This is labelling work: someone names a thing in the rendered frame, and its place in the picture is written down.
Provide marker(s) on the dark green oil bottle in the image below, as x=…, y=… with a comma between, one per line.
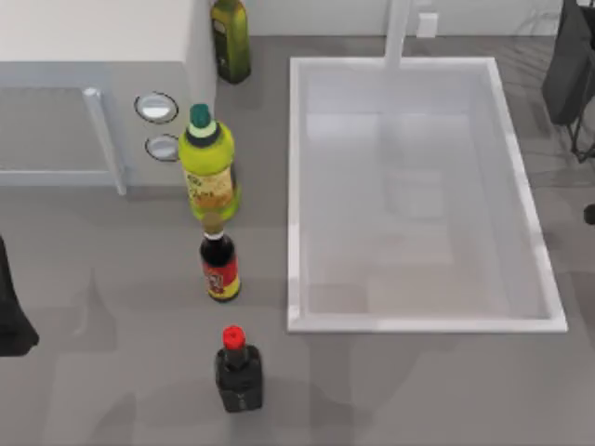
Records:
x=231, y=42

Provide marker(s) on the tall white tap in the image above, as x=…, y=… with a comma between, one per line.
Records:
x=396, y=32

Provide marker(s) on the large microwave knob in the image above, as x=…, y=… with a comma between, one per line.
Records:
x=156, y=107

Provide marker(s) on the black office chair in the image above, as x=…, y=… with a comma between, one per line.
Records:
x=572, y=74

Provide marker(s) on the pale microwave oven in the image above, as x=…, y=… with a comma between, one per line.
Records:
x=70, y=125

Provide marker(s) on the dark bottle red label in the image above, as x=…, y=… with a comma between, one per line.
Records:
x=219, y=267

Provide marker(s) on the yellow-green bottle green cap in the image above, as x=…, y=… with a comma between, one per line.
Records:
x=209, y=172

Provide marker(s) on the black bottle red cap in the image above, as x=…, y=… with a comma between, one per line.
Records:
x=238, y=378

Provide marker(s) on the small microwave knob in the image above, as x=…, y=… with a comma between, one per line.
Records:
x=162, y=147

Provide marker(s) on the white sink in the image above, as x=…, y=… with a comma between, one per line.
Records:
x=418, y=195

